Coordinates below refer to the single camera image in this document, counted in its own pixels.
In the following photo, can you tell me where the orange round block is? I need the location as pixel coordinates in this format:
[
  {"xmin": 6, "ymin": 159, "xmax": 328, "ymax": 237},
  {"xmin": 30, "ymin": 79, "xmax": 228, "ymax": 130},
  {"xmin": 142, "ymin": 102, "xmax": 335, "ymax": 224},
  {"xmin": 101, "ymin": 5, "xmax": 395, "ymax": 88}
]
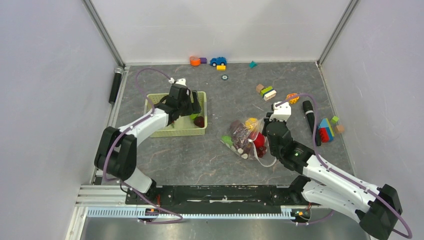
[{"xmin": 189, "ymin": 56, "xmax": 202, "ymax": 67}]

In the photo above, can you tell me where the pale green plastic basket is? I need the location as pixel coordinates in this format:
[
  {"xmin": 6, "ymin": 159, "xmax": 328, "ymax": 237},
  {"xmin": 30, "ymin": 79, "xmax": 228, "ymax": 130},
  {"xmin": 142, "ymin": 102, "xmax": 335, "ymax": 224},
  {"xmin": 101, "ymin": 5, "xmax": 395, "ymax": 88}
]
[{"xmin": 150, "ymin": 91, "xmax": 208, "ymax": 138}]

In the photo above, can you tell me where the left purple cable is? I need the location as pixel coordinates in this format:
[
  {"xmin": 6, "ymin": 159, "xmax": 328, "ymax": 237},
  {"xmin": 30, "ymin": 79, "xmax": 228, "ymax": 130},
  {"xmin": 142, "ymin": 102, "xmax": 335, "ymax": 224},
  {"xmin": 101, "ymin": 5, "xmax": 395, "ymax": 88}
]
[{"xmin": 102, "ymin": 68, "xmax": 184, "ymax": 225}]

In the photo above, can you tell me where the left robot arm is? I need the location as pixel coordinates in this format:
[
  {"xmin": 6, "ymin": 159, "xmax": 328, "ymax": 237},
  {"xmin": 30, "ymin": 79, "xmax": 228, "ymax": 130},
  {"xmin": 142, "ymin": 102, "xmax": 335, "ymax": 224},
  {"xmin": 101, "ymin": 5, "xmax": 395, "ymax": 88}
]
[{"xmin": 94, "ymin": 83, "xmax": 202, "ymax": 204}]

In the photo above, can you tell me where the black microphone on right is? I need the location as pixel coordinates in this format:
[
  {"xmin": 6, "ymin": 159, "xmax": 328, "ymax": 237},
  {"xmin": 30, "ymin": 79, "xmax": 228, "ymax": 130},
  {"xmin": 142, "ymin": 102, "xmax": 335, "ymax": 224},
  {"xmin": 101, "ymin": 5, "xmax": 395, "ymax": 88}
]
[{"xmin": 302, "ymin": 100, "xmax": 322, "ymax": 147}]

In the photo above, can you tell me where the multicolour brick stack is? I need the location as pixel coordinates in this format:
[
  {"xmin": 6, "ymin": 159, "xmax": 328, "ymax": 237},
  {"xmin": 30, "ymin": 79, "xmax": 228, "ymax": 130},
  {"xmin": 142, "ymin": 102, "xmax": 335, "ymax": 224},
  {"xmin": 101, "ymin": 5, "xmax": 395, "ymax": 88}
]
[{"xmin": 318, "ymin": 118, "xmax": 335, "ymax": 143}]

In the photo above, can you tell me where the dark red apple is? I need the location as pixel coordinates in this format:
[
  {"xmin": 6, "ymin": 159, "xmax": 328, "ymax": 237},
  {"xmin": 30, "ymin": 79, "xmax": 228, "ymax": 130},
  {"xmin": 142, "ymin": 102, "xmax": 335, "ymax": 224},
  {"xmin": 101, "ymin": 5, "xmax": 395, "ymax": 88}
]
[{"xmin": 228, "ymin": 120, "xmax": 242, "ymax": 134}]

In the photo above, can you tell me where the brown wooden cube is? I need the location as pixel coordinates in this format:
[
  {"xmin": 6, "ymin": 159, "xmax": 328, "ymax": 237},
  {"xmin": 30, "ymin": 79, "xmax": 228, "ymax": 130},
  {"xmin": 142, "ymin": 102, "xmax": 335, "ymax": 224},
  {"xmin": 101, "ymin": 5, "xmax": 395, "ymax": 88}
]
[{"xmin": 255, "ymin": 84, "xmax": 265, "ymax": 94}]

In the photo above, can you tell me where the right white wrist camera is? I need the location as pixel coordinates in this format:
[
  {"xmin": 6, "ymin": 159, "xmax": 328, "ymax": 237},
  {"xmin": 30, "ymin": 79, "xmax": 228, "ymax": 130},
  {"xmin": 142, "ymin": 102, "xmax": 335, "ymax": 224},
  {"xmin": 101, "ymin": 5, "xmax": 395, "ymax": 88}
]
[{"xmin": 270, "ymin": 101, "xmax": 292, "ymax": 122}]

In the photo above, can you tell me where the green cucumber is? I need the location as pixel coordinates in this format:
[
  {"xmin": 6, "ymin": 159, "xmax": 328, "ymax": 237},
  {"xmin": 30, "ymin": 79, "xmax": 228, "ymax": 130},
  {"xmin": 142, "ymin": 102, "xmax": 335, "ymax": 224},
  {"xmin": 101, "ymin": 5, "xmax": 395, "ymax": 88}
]
[{"xmin": 220, "ymin": 135, "xmax": 233, "ymax": 148}]

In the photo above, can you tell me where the red tomato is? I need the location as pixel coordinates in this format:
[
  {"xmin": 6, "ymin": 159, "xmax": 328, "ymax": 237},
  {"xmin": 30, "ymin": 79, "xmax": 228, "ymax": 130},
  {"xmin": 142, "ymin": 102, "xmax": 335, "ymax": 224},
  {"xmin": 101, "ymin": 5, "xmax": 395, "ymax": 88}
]
[{"xmin": 253, "ymin": 132, "xmax": 266, "ymax": 148}]

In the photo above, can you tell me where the black microphone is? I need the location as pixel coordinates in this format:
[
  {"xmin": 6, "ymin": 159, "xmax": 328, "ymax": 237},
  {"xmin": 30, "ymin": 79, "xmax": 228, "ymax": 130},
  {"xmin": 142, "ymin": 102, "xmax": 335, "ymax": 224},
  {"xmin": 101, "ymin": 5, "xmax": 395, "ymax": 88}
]
[
  {"xmin": 302, "ymin": 100, "xmax": 322, "ymax": 147},
  {"xmin": 108, "ymin": 66, "xmax": 124, "ymax": 105}
]

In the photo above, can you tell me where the black base bar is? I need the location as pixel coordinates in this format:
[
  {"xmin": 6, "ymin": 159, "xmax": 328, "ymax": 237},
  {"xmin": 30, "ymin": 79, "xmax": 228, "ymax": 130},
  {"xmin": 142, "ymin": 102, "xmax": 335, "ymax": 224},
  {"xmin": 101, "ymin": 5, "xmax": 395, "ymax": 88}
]
[{"xmin": 144, "ymin": 185, "xmax": 311, "ymax": 215}]

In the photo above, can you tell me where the purple block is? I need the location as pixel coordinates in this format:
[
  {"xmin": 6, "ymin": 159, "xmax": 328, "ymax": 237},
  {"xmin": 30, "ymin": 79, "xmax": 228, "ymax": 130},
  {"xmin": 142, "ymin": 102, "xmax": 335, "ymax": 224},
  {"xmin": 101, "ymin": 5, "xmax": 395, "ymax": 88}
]
[{"xmin": 199, "ymin": 57, "xmax": 208, "ymax": 64}]

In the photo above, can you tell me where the yellow orange toy figure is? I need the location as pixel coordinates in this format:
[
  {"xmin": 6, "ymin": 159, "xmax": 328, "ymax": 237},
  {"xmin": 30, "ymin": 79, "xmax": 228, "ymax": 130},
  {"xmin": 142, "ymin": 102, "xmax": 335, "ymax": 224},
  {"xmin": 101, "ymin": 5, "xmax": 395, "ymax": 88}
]
[{"xmin": 286, "ymin": 93, "xmax": 300, "ymax": 105}]

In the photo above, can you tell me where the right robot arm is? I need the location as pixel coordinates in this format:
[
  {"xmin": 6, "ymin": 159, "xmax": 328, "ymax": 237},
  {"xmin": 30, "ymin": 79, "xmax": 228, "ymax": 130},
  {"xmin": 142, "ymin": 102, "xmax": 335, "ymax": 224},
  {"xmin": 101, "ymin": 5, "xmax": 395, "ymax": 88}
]
[{"xmin": 262, "ymin": 117, "xmax": 403, "ymax": 240}]

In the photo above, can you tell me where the clear dotted zip bag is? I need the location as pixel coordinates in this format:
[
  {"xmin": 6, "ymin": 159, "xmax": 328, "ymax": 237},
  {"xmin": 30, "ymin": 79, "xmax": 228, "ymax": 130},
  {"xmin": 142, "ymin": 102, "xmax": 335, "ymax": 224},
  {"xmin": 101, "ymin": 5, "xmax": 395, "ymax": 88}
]
[{"xmin": 216, "ymin": 117, "xmax": 277, "ymax": 168}]

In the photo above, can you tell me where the small green cube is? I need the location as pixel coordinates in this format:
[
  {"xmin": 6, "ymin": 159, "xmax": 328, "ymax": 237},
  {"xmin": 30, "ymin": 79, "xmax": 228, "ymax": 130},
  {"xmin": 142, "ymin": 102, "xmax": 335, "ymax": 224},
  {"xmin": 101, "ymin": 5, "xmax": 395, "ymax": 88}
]
[{"xmin": 330, "ymin": 116, "xmax": 340, "ymax": 125}]

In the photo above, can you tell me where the purple grape bunch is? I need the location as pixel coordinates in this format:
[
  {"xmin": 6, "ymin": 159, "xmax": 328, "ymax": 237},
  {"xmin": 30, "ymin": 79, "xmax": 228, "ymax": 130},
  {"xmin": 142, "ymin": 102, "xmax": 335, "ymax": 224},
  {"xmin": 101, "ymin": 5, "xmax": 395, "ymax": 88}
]
[{"xmin": 230, "ymin": 124, "xmax": 267, "ymax": 159}]

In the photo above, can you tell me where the green blue white brick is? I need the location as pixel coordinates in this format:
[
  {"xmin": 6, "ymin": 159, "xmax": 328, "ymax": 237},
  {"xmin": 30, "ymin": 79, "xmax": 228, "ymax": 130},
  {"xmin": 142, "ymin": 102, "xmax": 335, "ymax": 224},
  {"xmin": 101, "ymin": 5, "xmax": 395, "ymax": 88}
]
[{"xmin": 259, "ymin": 86, "xmax": 277, "ymax": 101}]

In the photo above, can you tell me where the teal triangular block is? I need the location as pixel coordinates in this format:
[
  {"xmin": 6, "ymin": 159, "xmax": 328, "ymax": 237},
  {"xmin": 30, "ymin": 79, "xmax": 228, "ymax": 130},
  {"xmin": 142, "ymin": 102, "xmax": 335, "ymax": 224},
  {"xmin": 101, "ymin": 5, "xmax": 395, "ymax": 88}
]
[{"xmin": 249, "ymin": 61, "xmax": 258, "ymax": 69}]

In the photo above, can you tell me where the yellow rectangular block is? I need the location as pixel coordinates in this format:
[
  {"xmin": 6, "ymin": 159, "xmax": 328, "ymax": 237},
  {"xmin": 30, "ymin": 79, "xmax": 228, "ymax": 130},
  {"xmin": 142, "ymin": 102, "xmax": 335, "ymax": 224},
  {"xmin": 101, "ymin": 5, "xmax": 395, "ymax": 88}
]
[{"xmin": 216, "ymin": 65, "xmax": 226, "ymax": 71}]

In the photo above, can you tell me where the black microphone on left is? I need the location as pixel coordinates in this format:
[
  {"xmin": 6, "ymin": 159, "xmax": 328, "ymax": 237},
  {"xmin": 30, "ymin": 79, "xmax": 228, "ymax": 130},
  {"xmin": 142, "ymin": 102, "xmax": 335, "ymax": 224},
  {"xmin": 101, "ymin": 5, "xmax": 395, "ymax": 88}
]
[{"xmin": 108, "ymin": 66, "xmax": 124, "ymax": 105}]

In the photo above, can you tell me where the dark brown date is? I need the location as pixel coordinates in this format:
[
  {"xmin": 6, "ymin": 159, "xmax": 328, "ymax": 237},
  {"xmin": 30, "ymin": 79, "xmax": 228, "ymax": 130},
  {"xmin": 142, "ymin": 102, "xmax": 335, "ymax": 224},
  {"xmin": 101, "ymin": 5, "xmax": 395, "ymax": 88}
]
[{"xmin": 193, "ymin": 116, "xmax": 205, "ymax": 128}]

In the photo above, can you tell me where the blue toy car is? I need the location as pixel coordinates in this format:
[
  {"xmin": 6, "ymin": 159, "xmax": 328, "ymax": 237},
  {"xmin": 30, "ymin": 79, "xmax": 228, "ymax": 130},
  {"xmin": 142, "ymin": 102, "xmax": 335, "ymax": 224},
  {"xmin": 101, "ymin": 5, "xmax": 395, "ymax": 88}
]
[{"xmin": 209, "ymin": 56, "xmax": 227, "ymax": 67}]

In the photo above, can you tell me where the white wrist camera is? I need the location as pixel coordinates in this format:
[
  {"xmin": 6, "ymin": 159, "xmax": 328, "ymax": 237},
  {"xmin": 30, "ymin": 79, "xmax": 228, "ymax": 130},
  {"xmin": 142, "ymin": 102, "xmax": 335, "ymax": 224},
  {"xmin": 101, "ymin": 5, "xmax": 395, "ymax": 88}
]
[
  {"xmin": 168, "ymin": 77, "xmax": 187, "ymax": 87},
  {"xmin": 270, "ymin": 101, "xmax": 292, "ymax": 122}
]

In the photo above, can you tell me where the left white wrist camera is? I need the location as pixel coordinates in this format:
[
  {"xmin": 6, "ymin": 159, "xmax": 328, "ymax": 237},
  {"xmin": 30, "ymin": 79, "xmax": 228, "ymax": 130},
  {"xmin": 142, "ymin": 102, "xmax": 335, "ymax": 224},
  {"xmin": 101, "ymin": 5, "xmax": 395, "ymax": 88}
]
[{"xmin": 168, "ymin": 77, "xmax": 187, "ymax": 87}]

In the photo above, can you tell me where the small tan cube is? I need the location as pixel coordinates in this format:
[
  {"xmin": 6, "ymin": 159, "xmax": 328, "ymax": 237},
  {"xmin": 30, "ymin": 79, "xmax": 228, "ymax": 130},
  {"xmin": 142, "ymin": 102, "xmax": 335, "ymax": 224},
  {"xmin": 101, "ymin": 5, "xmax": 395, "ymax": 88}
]
[{"xmin": 334, "ymin": 124, "xmax": 345, "ymax": 134}]

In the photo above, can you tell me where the green leaf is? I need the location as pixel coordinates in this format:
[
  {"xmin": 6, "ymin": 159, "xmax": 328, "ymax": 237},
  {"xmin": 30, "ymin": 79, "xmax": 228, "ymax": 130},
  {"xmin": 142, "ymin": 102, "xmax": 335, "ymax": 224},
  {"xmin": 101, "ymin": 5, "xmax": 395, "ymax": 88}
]
[{"xmin": 190, "ymin": 113, "xmax": 199, "ymax": 120}]

